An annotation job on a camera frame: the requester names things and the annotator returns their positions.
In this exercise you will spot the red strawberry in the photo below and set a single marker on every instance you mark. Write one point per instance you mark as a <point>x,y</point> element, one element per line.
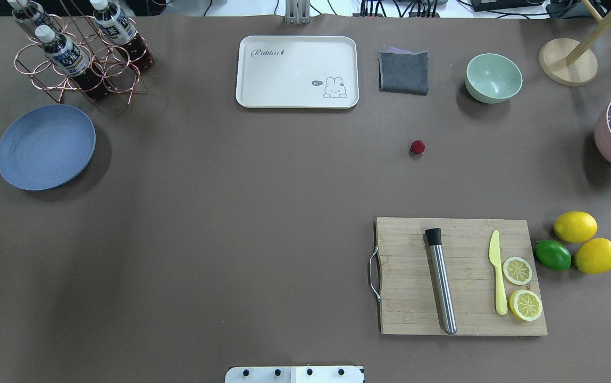
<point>417,147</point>

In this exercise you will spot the blue round plate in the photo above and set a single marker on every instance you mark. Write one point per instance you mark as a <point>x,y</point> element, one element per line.
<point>47,147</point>

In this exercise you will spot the cream rabbit tray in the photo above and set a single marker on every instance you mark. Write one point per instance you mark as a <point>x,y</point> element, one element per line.
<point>297,72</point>

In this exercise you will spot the wooden cutting board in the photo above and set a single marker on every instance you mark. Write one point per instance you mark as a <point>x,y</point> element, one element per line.
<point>408,287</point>

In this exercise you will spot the steel muddler black tip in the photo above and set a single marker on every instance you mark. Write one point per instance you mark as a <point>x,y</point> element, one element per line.
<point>439,269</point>

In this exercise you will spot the grey folded cloth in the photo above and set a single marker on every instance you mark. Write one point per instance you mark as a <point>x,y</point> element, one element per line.
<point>404,71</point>

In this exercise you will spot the yellow plastic knife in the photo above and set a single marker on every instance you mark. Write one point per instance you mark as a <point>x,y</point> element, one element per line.
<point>495,259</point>

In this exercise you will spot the mint green bowl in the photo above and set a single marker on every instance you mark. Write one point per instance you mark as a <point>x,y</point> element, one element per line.
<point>492,78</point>

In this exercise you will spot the upper lemon slice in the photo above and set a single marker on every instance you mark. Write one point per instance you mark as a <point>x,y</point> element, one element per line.
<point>517,271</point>

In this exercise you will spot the lemon slice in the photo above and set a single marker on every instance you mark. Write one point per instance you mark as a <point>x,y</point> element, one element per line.
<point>525,305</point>
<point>517,271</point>

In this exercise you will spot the lower lemon slice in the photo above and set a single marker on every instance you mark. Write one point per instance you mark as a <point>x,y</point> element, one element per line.
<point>525,305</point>

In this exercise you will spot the right rear tea bottle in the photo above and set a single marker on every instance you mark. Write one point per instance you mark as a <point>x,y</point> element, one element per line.
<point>119,31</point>

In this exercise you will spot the tea bottle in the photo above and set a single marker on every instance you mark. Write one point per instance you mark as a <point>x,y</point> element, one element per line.
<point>119,31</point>
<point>72,61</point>
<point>30,15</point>

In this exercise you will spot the green lime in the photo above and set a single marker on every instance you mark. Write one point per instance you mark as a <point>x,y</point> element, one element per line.
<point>553,255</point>

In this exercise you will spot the upper whole lemon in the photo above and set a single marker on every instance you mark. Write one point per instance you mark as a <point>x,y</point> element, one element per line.
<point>575,227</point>

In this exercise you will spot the whole lemon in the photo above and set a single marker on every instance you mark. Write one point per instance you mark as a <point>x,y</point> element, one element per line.
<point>594,256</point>
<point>575,227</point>

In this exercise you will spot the front tea bottle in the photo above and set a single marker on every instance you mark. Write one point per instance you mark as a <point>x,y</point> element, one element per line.
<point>72,61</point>

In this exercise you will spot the wooden cup stand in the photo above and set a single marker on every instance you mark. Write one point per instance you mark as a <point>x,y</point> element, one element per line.
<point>570,62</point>

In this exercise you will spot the lower whole lemon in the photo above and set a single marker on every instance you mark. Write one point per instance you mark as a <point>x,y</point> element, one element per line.
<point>594,256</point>

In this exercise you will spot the left rear tea bottle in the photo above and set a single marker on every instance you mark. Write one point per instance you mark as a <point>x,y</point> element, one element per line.
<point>30,15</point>

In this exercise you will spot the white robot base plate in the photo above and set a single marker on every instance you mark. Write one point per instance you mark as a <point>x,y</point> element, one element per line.
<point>305,373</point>

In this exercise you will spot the copper wire bottle rack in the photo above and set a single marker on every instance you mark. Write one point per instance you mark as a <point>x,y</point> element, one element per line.
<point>77,22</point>

